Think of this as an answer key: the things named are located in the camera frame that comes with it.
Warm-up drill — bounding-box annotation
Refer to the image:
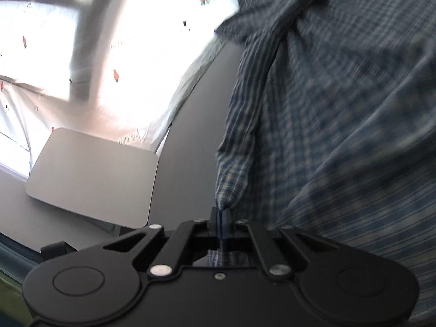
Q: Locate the white board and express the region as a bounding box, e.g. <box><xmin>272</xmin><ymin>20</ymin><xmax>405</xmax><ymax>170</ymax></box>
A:
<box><xmin>26</xmin><ymin>128</ymin><xmax>160</xmax><ymax>227</ymax></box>

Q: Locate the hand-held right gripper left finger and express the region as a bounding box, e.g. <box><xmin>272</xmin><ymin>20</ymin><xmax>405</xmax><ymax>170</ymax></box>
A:
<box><xmin>104</xmin><ymin>208</ymin><xmax>222</xmax><ymax>277</ymax></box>

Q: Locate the blue plaid shirt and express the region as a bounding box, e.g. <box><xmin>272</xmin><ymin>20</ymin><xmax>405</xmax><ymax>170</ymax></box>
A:
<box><xmin>206</xmin><ymin>0</ymin><xmax>436</xmax><ymax>327</ymax></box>

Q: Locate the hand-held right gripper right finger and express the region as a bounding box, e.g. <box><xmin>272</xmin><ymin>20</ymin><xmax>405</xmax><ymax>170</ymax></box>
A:
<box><xmin>223</xmin><ymin>209</ymin><xmax>338</xmax><ymax>276</ymax></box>

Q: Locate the printed white sheet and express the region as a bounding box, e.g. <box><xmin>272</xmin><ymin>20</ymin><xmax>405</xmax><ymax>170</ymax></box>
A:
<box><xmin>0</xmin><ymin>0</ymin><xmax>246</xmax><ymax>178</ymax></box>

